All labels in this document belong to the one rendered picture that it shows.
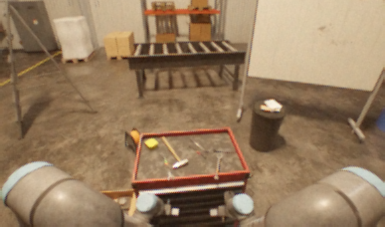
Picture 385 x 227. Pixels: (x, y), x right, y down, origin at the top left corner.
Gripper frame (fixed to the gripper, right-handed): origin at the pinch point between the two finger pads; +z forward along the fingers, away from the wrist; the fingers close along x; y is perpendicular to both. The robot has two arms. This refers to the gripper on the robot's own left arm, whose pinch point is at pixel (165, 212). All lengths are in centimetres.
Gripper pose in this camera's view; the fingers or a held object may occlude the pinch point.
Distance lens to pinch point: 131.5
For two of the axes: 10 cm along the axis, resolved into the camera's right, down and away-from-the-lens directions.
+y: 1.2, -8.0, 5.8
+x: -9.8, 0.1, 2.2
